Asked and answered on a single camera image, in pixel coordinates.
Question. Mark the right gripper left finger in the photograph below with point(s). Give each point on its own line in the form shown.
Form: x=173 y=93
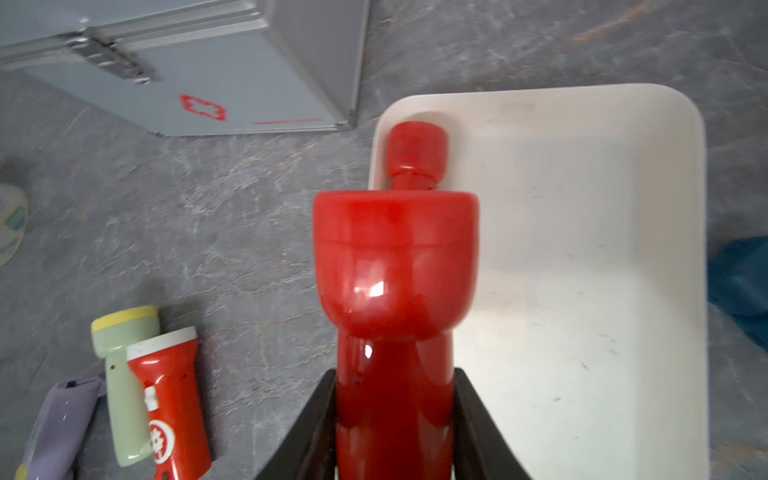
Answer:
x=308 y=450

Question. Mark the silver aluminium first-aid case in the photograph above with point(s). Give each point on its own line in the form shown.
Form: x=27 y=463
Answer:
x=196 y=68

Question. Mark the pale green flashlight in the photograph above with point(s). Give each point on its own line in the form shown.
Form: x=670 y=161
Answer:
x=111 y=336

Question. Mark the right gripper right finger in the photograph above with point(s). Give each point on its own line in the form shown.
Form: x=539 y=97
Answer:
x=480 y=450

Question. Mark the purple flashlight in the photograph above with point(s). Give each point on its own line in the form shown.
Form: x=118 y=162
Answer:
x=59 y=429

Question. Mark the white plastic storage tray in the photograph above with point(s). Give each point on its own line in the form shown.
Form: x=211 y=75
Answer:
x=586 y=339

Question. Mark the red flashlight white logo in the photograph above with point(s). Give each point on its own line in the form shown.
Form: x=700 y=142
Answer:
x=165 y=367

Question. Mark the teal blue object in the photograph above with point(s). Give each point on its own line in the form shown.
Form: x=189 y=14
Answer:
x=737 y=285

